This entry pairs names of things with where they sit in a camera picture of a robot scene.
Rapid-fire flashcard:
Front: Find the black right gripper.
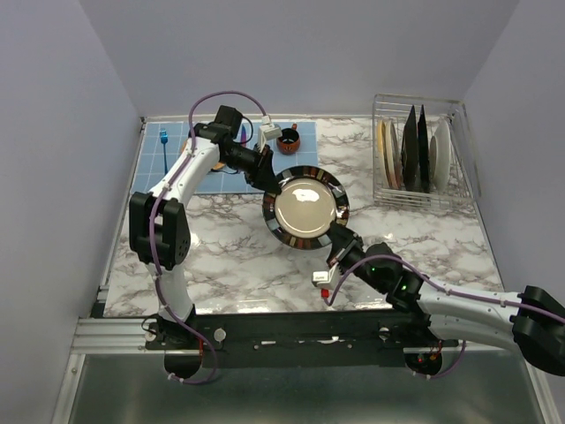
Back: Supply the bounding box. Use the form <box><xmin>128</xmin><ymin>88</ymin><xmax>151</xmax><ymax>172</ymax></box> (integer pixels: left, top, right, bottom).
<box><xmin>327</xmin><ymin>219</ymin><xmax>387</xmax><ymax>292</ymax></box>

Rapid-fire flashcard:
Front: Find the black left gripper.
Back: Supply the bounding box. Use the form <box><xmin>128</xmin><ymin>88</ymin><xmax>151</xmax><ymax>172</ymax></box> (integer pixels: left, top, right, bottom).
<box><xmin>221</xmin><ymin>143</ymin><xmax>283</xmax><ymax>195</ymax></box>

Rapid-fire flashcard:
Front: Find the black rimmed striped plate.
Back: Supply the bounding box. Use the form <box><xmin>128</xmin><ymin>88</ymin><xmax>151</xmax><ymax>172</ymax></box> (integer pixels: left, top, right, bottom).
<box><xmin>262</xmin><ymin>165</ymin><xmax>350</xmax><ymax>250</ymax></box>

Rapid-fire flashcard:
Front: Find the teal and red plate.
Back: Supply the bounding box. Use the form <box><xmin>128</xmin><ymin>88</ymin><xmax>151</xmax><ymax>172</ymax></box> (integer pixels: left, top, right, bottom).
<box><xmin>432</xmin><ymin>119</ymin><xmax>451</xmax><ymax>193</ymax></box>

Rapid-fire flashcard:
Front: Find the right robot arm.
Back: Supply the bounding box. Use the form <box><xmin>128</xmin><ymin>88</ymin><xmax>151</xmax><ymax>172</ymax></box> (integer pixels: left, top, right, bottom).
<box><xmin>327</xmin><ymin>223</ymin><xmax>564</xmax><ymax>376</ymax></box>

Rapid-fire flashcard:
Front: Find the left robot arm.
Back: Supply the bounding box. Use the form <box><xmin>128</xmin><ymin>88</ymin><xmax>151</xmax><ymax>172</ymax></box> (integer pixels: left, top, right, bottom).
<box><xmin>129</xmin><ymin>106</ymin><xmax>282</xmax><ymax>349</ymax></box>

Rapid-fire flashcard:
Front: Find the brown ceramic mug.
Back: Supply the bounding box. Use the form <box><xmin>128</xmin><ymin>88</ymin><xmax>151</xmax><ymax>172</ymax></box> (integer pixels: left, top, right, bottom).
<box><xmin>276</xmin><ymin>124</ymin><xmax>301</xmax><ymax>155</ymax></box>

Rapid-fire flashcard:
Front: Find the iridescent knife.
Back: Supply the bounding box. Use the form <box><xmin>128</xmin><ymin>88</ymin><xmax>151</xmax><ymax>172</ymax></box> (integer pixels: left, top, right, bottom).
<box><xmin>239</xmin><ymin>125</ymin><xmax>247</xmax><ymax>145</ymax></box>

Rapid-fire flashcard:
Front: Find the brown rimmed plate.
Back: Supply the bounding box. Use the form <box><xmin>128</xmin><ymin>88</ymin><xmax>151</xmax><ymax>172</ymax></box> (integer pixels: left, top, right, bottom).
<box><xmin>385</xmin><ymin>119</ymin><xmax>402</xmax><ymax>190</ymax></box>

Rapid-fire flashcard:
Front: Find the yellow rimmed plate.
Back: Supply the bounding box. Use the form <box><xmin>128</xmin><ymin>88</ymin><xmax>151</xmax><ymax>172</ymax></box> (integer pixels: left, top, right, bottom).
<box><xmin>376</xmin><ymin>120</ymin><xmax>388</xmax><ymax>188</ymax></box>

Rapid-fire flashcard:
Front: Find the black square plate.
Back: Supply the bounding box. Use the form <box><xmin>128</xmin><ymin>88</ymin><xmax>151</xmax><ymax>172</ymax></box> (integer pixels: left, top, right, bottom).
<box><xmin>418</xmin><ymin>106</ymin><xmax>431</xmax><ymax>193</ymax></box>
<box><xmin>401</xmin><ymin>105</ymin><xmax>418</xmax><ymax>191</ymax></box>

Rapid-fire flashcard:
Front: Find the blue fork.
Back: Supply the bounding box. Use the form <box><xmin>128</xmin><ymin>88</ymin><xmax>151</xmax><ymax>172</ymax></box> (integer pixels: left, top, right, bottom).
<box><xmin>159</xmin><ymin>128</ymin><xmax>169</xmax><ymax>175</ymax></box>

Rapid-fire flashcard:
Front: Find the blue grid placemat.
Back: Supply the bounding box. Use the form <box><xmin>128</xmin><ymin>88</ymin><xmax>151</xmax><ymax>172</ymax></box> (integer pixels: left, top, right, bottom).
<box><xmin>130</xmin><ymin>120</ymin><xmax>319</xmax><ymax>195</ymax></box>

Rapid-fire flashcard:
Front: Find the small white plate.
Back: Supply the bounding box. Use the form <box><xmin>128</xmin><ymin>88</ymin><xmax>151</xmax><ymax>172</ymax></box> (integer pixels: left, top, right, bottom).
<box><xmin>429</xmin><ymin>136</ymin><xmax>438</xmax><ymax>183</ymax></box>

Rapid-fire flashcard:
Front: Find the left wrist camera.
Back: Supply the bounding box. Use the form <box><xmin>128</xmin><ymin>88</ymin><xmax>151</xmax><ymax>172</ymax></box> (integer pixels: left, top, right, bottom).
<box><xmin>256</xmin><ymin>123</ymin><xmax>282</xmax><ymax>152</ymax></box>

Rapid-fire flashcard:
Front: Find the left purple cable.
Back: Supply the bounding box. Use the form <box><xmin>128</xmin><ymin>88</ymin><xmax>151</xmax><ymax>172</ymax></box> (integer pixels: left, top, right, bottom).
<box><xmin>149</xmin><ymin>90</ymin><xmax>271</xmax><ymax>385</ymax></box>

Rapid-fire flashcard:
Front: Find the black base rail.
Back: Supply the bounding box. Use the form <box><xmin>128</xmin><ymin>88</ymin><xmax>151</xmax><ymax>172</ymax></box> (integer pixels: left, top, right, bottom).
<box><xmin>146</xmin><ymin>309</ymin><xmax>457</xmax><ymax>369</ymax></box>

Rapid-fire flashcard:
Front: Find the wire dish rack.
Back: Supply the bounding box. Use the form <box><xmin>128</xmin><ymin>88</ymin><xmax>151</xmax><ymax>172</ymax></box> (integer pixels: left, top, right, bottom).
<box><xmin>372</xmin><ymin>94</ymin><xmax>478</xmax><ymax>210</ymax></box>

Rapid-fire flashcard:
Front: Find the aluminium frame extrusion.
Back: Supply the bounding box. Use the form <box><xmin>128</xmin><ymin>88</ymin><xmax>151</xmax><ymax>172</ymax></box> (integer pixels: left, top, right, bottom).
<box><xmin>71</xmin><ymin>318</ymin><xmax>146</xmax><ymax>354</ymax></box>

